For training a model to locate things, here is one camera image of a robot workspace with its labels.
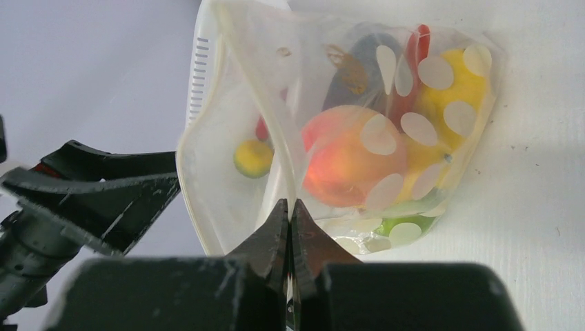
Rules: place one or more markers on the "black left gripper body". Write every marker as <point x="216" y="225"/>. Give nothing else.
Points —
<point x="32" y="252"/>

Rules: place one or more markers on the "clear polka dot zip bag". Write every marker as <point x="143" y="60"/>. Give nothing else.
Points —
<point x="275" y="66"/>

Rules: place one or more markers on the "yellow toy lemon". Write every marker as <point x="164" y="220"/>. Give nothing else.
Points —
<point x="253" y="158"/>

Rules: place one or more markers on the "orange toy carrot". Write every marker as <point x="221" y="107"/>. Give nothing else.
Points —
<point x="407" y="82"/>

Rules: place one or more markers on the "green toy pepper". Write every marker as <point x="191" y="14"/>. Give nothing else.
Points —
<point x="410" y="228"/>

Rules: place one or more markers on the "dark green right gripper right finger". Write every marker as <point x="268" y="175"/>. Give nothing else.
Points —
<point x="333" y="290"/>

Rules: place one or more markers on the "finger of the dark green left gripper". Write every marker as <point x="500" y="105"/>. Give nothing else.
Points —
<point x="109" y="217"/>
<point x="77" y="159"/>

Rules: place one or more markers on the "toy peach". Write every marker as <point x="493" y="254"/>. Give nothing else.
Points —
<point x="357" y="158"/>

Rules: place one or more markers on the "yellow toy pepper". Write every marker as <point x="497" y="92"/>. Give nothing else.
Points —
<point x="446" y="120"/>

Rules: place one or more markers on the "white plastic colander basket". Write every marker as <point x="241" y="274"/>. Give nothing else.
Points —
<point x="206" y="61"/>

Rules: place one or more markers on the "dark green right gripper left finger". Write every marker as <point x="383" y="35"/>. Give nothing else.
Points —
<point x="244" y="290"/>

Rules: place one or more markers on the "purple toy eggplant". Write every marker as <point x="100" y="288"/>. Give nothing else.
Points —
<point x="358" y="80"/>

